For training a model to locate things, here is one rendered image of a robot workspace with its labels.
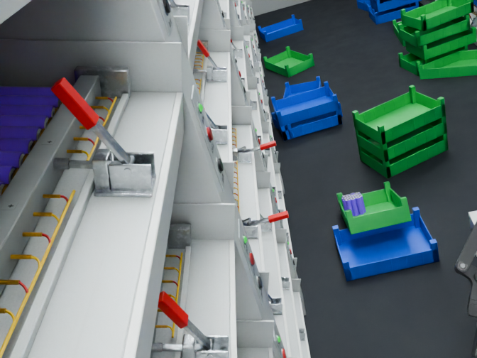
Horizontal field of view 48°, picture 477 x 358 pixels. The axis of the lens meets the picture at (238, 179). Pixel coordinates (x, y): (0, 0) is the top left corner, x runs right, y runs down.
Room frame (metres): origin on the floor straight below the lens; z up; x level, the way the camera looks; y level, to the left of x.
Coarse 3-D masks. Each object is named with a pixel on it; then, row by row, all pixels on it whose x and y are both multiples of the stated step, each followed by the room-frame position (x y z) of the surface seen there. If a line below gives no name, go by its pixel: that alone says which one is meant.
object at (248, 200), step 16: (240, 112) 1.21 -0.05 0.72; (240, 128) 1.19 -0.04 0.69; (240, 144) 1.11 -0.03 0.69; (240, 176) 0.96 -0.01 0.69; (240, 192) 0.90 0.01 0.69; (256, 192) 0.90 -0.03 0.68; (240, 208) 0.85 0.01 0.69; (256, 208) 0.84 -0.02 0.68; (256, 240) 0.75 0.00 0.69; (256, 256) 0.70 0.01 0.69
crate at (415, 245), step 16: (416, 208) 1.44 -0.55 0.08; (400, 224) 1.46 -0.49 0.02; (416, 224) 1.43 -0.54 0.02; (336, 240) 1.44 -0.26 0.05; (352, 240) 1.48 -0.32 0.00; (368, 240) 1.45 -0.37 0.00; (384, 240) 1.42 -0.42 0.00; (400, 240) 1.40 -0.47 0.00; (416, 240) 1.37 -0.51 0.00; (432, 240) 1.27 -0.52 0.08; (352, 256) 1.39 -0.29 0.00; (368, 256) 1.37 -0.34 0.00; (384, 256) 1.35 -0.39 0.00; (400, 256) 1.27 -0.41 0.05; (416, 256) 1.26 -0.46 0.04; (432, 256) 1.26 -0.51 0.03; (352, 272) 1.29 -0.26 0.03; (368, 272) 1.28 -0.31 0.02; (384, 272) 1.28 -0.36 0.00
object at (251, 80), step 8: (248, 80) 1.90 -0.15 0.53; (256, 80) 1.90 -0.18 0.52; (248, 88) 1.90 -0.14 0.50; (256, 88) 1.90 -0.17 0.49; (256, 96) 1.83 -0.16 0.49; (256, 104) 1.71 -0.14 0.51; (256, 112) 1.69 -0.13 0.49; (256, 120) 1.63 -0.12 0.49; (256, 128) 1.57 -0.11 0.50; (264, 152) 1.40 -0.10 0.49; (264, 160) 1.30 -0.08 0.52
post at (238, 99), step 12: (204, 0) 1.21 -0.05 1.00; (204, 12) 1.21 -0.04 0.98; (216, 12) 1.21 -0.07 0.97; (204, 24) 1.21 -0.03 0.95; (216, 24) 1.21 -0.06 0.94; (240, 84) 1.23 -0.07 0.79; (240, 96) 1.21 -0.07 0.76; (252, 120) 1.28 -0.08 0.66; (252, 132) 1.21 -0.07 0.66; (264, 168) 1.22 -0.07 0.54; (276, 228) 1.21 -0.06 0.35; (288, 252) 1.22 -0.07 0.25; (300, 288) 1.28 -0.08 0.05
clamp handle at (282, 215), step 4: (280, 212) 0.76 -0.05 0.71; (284, 212) 0.76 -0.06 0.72; (268, 216) 0.77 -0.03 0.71; (272, 216) 0.76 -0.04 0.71; (276, 216) 0.76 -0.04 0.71; (280, 216) 0.75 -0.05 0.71; (284, 216) 0.75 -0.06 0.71; (288, 216) 0.75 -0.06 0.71; (248, 220) 0.76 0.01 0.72; (260, 220) 0.77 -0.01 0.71; (264, 220) 0.76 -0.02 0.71; (268, 220) 0.76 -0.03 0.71; (272, 220) 0.76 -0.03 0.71; (276, 220) 0.76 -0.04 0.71; (248, 224) 0.76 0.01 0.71; (252, 224) 0.76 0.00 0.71; (256, 224) 0.76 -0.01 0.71
